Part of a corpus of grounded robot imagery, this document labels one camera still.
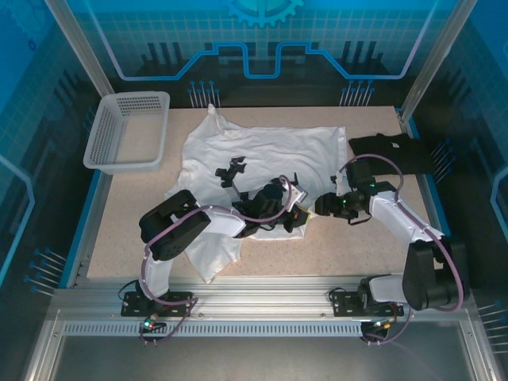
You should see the white t-shirt with black print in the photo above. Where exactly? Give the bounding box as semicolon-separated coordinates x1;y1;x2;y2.
164;103;347;285

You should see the black folded t-shirt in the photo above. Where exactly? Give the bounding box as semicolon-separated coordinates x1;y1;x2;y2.
348;133;436;176

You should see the small LED connector board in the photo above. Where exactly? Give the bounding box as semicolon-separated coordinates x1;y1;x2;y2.
137;313;167;333
361;318;392;338

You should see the white perforated plastic basket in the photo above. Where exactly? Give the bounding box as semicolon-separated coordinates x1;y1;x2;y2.
82;90;171;175

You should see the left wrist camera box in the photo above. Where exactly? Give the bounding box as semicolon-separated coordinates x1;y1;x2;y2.
282;183;310;212

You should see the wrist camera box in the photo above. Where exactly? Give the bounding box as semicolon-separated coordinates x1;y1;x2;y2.
282;183;310;212
330;165;351;198

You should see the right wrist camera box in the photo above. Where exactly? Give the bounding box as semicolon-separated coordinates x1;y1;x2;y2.
330;165;351;198

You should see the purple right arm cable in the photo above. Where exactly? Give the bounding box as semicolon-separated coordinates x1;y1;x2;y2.
339;154;466;345

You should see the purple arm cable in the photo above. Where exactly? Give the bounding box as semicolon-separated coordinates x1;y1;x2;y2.
339;154;466;345
137;174;295;346

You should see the aluminium rail beam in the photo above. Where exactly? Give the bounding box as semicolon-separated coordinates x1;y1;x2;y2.
51;275;475;321

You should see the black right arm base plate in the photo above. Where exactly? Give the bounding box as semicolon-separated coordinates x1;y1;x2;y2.
329;291;405;318

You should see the slotted grey cable duct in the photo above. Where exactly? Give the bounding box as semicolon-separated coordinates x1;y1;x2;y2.
63;321;364;338

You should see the aluminium lower frame panel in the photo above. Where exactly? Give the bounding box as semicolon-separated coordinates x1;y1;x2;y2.
21;309;499;381

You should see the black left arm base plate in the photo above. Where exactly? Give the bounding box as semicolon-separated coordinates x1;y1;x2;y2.
121;291;194;318

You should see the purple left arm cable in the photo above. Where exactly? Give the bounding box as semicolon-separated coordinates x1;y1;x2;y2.
137;174;295;346

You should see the aluminium frame post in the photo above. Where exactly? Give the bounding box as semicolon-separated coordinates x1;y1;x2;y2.
398;0;479;125
42;0;115;96

